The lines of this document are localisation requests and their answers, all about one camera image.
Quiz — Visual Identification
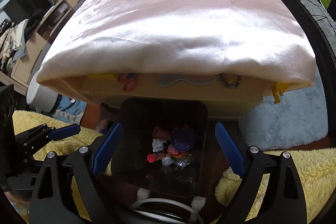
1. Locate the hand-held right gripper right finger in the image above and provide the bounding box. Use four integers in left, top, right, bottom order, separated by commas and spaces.
215, 122, 307, 224

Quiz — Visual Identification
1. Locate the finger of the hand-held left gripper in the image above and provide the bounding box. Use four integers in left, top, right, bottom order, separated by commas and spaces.
15, 124, 81, 146
16, 141, 44, 169

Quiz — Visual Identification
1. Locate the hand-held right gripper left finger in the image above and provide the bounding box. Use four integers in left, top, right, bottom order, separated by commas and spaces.
28, 122, 123, 224

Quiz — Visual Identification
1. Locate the black trash bin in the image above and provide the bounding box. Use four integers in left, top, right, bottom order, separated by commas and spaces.
110, 98, 209, 198

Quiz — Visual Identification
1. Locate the small orange bottle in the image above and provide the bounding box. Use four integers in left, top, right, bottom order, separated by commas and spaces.
146, 153, 165, 164

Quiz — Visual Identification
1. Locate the blue purple plastic bowl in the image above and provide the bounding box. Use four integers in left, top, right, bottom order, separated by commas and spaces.
171, 128, 196, 151

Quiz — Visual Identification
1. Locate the clear plastic bag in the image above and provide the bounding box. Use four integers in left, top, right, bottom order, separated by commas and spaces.
173, 156, 197, 169

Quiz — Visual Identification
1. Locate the red gold foil wrapper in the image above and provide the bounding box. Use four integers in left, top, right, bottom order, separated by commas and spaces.
168, 145, 194, 159

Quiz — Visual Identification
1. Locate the silver wrapper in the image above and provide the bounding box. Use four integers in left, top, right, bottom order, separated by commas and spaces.
161, 156, 175, 167

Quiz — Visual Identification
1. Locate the blue denim cloth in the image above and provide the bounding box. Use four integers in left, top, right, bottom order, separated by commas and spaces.
56, 97, 89, 122

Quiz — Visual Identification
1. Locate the white round stool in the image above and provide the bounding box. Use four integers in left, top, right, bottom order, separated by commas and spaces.
26, 72, 60, 112

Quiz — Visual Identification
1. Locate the wooden television cabinet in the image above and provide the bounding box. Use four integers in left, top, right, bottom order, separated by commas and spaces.
10, 0, 96, 96

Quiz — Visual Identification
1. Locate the grey rug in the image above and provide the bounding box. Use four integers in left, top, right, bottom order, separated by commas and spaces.
238, 69, 330, 151

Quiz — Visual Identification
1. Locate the yellow tape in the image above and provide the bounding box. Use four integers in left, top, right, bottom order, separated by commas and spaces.
270, 81, 292, 105

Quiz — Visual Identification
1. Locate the white curved tube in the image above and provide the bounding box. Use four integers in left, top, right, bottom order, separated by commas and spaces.
130, 187, 207, 224

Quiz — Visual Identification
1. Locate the yellow fluffy blanket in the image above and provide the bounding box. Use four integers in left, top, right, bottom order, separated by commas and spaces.
13, 110, 336, 224

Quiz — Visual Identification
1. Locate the pile of clothes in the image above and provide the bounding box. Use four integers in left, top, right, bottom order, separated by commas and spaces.
0, 18, 30, 72

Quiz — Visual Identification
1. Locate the black sofa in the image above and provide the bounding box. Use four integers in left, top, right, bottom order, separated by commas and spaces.
256, 0, 336, 62

